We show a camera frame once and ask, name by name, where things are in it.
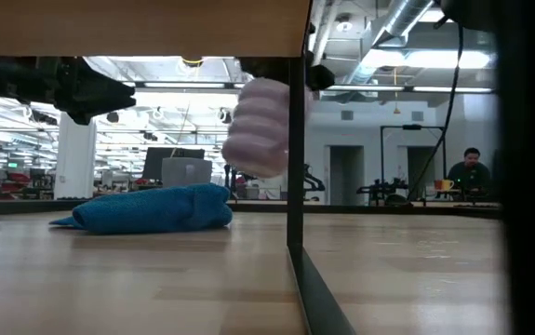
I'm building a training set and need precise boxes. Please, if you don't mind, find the grey box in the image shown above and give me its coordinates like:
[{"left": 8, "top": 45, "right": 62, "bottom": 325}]
[{"left": 161, "top": 156, "right": 214, "bottom": 189}]

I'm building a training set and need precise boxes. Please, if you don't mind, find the pink ribbed mug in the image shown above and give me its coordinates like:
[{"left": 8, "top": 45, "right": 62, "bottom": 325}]
[{"left": 221, "top": 76, "right": 315, "bottom": 180}]

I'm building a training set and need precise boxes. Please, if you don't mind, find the wooden shelf board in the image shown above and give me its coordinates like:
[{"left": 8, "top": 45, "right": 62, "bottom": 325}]
[{"left": 0, "top": 0, "right": 313, "bottom": 59}]

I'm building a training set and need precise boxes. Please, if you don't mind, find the black background equipment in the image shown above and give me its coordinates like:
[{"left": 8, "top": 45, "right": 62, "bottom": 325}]
[{"left": 303, "top": 162, "right": 328, "bottom": 204}]

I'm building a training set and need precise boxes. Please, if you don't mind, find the black background monitor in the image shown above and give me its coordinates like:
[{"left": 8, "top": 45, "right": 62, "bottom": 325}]
[{"left": 141, "top": 146, "right": 207, "bottom": 182}]

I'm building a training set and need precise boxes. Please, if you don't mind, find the black shelf support frame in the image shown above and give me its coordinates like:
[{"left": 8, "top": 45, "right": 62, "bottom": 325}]
[{"left": 286, "top": 56, "right": 357, "bottom": 335}]

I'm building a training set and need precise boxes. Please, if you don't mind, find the black background robot rig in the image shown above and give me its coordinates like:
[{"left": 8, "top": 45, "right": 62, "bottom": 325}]
[{"left": 356, "top": 176, "right": 410, "bottom": 207}]

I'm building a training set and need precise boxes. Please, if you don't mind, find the red chair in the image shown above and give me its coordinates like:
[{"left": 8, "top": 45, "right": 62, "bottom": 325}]
[{"left": 0, "top": 171, "right": 32, "bottom": 196}]

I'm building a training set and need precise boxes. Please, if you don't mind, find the black vertical frame post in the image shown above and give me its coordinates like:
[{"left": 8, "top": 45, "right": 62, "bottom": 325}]
[{"left": 486, "top": 0, "right": 535, "bottom": 335}]

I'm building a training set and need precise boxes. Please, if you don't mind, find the yellow hanging pendant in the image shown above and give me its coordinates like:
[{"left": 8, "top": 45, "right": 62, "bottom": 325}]
[{"left": 391, "top": 67, "right": 401, "bottom": 115}]

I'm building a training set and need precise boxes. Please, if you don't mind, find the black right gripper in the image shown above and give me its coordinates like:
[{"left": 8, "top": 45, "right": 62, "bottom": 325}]
[{"left": 237, "top": 49, "right": 337, "bottom": 92}]

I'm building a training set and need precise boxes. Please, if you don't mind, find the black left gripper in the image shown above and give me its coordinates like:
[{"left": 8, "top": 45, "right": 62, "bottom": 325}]
[{"left": 18, "top": 57, "right": 137, "bottom": 126}]

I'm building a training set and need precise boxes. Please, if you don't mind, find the black gantry frame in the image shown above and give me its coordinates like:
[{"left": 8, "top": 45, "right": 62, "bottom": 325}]
[{"left": 380, "top": 124, "right": 448, "bottom": 183}]

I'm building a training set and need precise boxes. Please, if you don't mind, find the long ceiling light bar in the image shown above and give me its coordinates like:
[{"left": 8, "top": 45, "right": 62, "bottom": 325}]
[{"left": 129, "top": 81, "right": 494, "bottom": 94}]

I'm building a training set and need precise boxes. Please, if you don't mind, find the white column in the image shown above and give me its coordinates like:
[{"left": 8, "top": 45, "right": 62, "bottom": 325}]
[{"left": 53, "top": 110, "right": 98, "bottom": 201}]

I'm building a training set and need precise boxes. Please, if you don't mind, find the silver ventilation duct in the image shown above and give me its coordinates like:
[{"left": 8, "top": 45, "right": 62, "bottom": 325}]
[{"left": 341, "top": 0, "right": 438, "bottom": 87}]

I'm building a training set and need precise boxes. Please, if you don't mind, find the blue cloth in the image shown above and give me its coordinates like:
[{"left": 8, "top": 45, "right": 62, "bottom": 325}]
[{"left": 48, "top": 182, "right": 234, "bottom": 235}]

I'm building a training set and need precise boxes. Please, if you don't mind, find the person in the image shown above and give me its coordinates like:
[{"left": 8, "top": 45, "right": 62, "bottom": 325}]
[{"left": 447, "top": 147, "right": 492, "bottom": 192}]

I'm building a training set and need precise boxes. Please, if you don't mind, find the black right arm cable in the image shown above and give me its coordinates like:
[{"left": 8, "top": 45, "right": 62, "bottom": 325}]
[{"left": 405, "top": 20, "right": 465, "bottom": 202}]

